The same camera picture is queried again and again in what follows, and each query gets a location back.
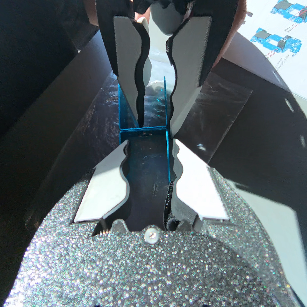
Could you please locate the blue metal bracket assembly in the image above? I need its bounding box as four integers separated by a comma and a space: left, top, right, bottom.
117, 76, 173, 185

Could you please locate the clear plastic bag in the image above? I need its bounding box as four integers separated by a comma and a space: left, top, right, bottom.
27, 77, 254, 226

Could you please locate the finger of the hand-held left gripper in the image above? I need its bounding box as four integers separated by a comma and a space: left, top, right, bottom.
166, 17, 212, 137
113, 16, 152, 127

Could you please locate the printed instruction manual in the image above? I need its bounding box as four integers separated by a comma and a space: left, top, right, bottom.
239, 0, 307, 102

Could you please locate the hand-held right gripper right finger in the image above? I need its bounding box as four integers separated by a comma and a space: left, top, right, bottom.
171, 139, 231, 222

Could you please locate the person's left hand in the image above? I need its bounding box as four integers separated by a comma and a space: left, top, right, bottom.
226, 0, 248, 46

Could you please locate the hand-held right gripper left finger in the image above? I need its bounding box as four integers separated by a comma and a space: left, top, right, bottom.
73, 141, 131, 223

